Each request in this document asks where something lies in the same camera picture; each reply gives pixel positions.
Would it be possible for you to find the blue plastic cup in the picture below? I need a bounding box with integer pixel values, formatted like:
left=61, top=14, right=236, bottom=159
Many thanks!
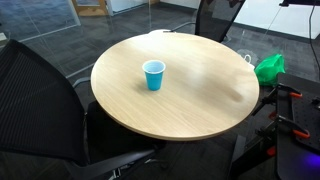
left=142, top=59, right=167, bottom=92

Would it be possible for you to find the white plastic bag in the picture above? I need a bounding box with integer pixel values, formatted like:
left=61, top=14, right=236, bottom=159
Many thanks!
left=236, top=48, right=256, bottom=69

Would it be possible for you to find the green plastic bag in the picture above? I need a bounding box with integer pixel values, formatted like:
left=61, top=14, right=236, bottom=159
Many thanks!
left=254, top=53, right=287, bottom=88

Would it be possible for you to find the large black mesh office chair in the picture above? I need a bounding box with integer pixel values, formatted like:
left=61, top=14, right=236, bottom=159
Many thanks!
left=0, top=38, right=168, bottom=180

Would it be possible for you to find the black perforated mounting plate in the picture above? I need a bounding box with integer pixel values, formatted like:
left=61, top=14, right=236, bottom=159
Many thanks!
left=290, top=94, right=320, bottom=155

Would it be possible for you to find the black equipment cart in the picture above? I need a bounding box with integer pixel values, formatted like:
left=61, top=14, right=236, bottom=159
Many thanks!
left=229, top=72, right=320, bottom=180

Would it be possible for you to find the black clamp with orange handle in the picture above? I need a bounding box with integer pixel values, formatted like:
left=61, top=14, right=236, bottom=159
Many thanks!
left=276, top=83, right=304, bottom=100
left=277, top=114, right=311, bottom=140

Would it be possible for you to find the black hanging cable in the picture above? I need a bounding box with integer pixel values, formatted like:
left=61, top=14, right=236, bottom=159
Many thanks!
left=307, top=0, right=320, bottom=83

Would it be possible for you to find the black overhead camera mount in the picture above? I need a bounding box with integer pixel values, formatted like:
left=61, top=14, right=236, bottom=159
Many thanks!
left=279, top=0, right=320, bottom=8

